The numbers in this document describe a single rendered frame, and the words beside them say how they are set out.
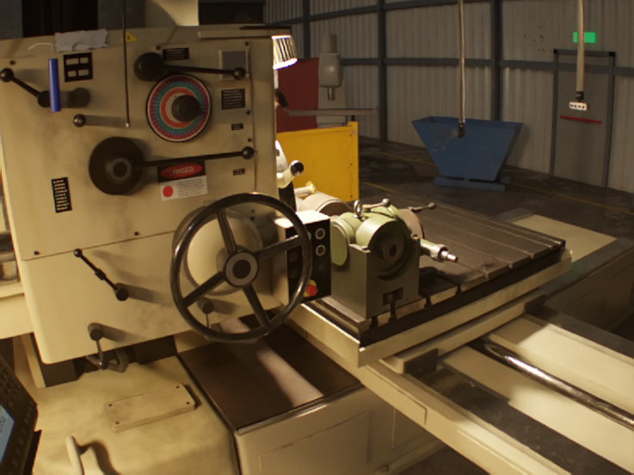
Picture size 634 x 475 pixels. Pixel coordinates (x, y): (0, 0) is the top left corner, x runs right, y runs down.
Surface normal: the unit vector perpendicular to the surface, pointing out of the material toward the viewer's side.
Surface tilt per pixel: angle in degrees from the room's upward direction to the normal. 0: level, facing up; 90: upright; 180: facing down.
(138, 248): 90
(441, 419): 90
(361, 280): 90
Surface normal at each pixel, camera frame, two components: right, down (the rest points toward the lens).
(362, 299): -0.83, 0.17
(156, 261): 0.55, 0.22
